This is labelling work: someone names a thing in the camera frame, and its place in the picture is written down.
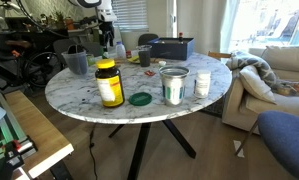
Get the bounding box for grey office chair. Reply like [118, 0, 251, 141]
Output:
[53, 39, 76, 69]

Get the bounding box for potted plant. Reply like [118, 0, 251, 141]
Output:
[54, 11, 65, 29]

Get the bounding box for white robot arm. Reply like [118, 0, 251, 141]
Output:
[68, 0, 117, 52]

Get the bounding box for black bicycle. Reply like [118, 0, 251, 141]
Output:
[0, 40, 64, 90]

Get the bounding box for window blind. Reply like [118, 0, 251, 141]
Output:
[112, 0, 149, 31]

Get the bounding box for beige sofa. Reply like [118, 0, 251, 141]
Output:
[222, 45, 299, 131]

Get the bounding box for orange container on shelf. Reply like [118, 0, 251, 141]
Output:
[65, 17, 75, 30]

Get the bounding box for round marble table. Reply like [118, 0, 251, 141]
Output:
[45, 53, 232, 180]

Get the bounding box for white pill bottle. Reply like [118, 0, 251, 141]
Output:
[194, 70, 211, 98]

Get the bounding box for white bottle blue cap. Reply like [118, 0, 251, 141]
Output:
[116, 41, 126, 59]

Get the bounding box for dark smoothie cup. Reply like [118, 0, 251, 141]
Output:
[137, 45, 152, 67]

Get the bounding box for green clamp tool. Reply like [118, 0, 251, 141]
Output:
[0, 93, 38, 180]

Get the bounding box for wooden side table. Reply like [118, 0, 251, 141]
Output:
[5, 91, 74, 180]

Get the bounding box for black power cable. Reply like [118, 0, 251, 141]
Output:
[88, 123, 99, 180]

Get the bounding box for clear plastic measuring jug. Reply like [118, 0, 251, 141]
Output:
[62, 45, 88, 75]

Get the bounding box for dark chair behind table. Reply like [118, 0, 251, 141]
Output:
[138, 33, 158, 45]

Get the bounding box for small red packet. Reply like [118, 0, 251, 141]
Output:
[144, 70, 156, 76]

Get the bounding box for grey patterned blanket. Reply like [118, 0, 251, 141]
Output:
[226, 51, 299, 96]

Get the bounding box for white cushion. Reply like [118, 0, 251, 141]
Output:
[239, 65, 275, 103]

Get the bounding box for dark bottle in box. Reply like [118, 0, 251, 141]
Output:
[178, 32, 184, 44]

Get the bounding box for small red jar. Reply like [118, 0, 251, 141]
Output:
[126, 50, 132, 59]

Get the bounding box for white paper on floor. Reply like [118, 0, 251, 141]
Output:
[233, 140, 244, 158]

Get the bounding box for small white cap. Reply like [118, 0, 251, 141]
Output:
[159, 61, 166, 66]

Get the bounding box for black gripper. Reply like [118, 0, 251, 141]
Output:
[99, 22, 114, 51]

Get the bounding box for navy blue box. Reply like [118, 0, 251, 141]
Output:
[148, 37, 195, 60]

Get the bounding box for yellow plate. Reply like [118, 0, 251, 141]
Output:
[127, 56, 140, 64]

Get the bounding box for green round lid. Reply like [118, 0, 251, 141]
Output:
[129, 92, 152, 106]

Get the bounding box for brown bottle yellow cap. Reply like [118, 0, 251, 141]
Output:
[95, 59, 125, 107]

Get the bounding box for green glass bottle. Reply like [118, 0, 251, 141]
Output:
[102, 47, 109, 59]

